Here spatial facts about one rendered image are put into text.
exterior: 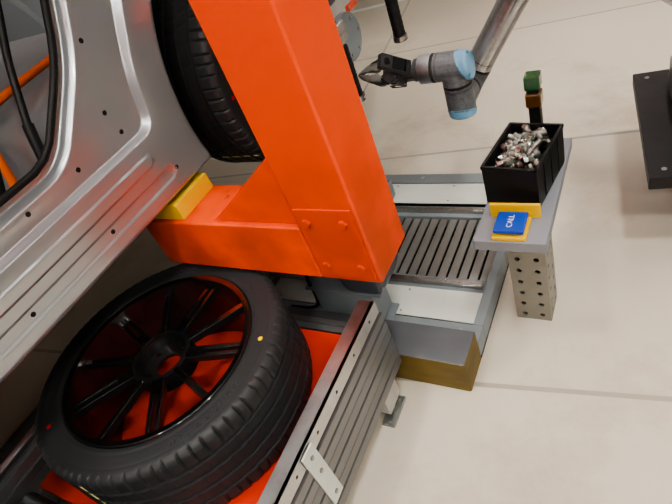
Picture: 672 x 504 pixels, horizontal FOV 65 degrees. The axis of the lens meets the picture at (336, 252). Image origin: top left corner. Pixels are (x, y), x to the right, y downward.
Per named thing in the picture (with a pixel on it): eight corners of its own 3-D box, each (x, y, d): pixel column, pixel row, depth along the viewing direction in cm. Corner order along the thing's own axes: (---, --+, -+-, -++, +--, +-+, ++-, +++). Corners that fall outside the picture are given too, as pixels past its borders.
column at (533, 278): (523, 292, 170) (508, 190, 144) (557, 296, 165) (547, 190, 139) (517, 316, 164) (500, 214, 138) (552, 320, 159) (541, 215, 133)
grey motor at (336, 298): (310, 276, 198) (273, 204, 176) (416, 287, 176) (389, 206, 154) (288, 313, 187) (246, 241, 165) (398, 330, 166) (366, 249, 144)
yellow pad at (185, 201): (178, 186, 152) (168, 172, 149) (214, 186, 145) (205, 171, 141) (148, 219, 143) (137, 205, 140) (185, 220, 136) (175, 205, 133)
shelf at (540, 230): (510, 148, 157) (508, 139, 155) (572, 146, 149) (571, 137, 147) (474, 249, 132) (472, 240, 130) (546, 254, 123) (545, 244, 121)
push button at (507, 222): (499, 217, 132) (498, 210, 130) (529, 218, 128) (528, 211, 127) (493, 237, 128) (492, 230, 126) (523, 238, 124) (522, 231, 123)
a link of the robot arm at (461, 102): (482, 103, 176) (477, 69, 168) (474, 122, 169) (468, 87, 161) (455, 106, 181) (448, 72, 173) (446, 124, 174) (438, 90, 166)
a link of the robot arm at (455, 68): (471, 87, 161) (465, 56, 155) (432, 91, 167) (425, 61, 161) (478, 72, 167) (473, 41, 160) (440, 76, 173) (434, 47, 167)
